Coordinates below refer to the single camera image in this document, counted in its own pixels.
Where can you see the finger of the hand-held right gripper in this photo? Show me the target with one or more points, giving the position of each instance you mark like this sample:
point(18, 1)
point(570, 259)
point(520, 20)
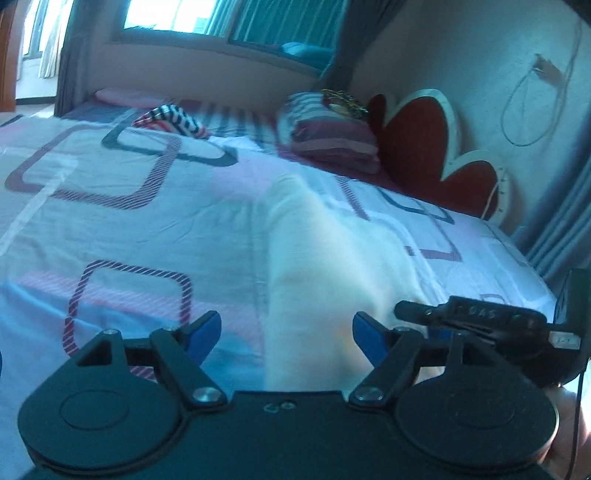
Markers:
point(418, 311)

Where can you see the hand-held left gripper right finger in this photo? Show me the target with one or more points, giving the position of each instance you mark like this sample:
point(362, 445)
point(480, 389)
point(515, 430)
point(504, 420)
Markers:
point(367, 334)

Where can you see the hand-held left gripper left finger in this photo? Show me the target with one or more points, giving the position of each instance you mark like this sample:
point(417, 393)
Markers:
point(205, 332)

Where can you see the cream knit sweater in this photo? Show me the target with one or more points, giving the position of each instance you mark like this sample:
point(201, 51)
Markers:
point(314, 277)

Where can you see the person's right hand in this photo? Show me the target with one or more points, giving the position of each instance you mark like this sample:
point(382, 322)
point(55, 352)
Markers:
point(562, 424)

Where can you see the blue grey curtain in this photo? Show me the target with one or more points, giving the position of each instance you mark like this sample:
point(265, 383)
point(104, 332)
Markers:
point(561, 221)

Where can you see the patterned pastel quilt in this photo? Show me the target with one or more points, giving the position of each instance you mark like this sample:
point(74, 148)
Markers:
point(138, 221)

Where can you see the red heart-shaped headboard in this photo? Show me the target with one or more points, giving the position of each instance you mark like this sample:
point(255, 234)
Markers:
point(415, 147)

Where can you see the folded striped quilt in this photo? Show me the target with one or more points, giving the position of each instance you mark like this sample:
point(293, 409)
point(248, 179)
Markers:
point(332, 138)

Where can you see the black white red striped cloth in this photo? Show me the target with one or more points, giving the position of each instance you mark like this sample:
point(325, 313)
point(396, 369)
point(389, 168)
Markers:
point(173, 119)

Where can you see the gold patterned cloth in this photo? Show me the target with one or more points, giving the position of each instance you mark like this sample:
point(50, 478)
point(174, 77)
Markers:
point(344, 101)

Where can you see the pink pillow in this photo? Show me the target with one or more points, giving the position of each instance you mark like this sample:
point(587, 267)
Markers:
point(129, 98)

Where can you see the bedroom window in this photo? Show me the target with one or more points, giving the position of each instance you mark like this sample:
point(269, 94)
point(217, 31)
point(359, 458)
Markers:
point(184, 18)

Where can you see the white sheer curtain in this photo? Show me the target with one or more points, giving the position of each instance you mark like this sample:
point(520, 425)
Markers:
point(51, 41)

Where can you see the brown wooden door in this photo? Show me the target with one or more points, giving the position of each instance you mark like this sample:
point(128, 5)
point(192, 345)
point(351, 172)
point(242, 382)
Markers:
point(7, 60)

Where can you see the wall socket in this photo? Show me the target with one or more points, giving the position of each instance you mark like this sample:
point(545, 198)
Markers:
point(547, 69)

